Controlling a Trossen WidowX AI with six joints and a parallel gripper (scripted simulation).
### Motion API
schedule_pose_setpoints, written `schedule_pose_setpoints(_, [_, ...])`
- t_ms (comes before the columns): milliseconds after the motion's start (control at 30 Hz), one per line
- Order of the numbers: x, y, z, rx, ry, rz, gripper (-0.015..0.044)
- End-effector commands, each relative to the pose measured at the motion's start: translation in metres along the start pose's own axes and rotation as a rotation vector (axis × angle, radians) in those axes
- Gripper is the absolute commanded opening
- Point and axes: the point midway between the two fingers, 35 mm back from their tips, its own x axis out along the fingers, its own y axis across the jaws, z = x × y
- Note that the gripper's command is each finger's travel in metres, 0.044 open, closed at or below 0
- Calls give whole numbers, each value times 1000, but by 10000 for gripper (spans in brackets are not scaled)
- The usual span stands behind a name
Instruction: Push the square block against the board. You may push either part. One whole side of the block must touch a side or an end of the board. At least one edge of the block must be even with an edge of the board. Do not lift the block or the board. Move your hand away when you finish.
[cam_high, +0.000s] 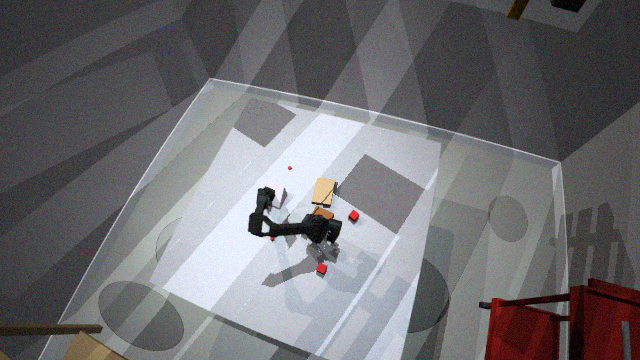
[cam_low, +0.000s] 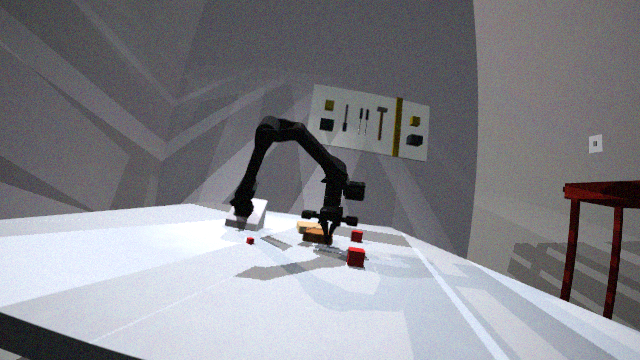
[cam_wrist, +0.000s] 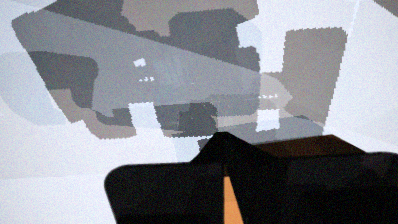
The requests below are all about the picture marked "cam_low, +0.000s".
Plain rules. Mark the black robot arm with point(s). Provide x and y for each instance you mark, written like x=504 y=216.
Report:
x=276 y=130

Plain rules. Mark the red square block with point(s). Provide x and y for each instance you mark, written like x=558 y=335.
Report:
x=356 y=236
x=355 y=257

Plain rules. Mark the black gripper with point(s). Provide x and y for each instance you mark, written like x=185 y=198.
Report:
x=308 y=215

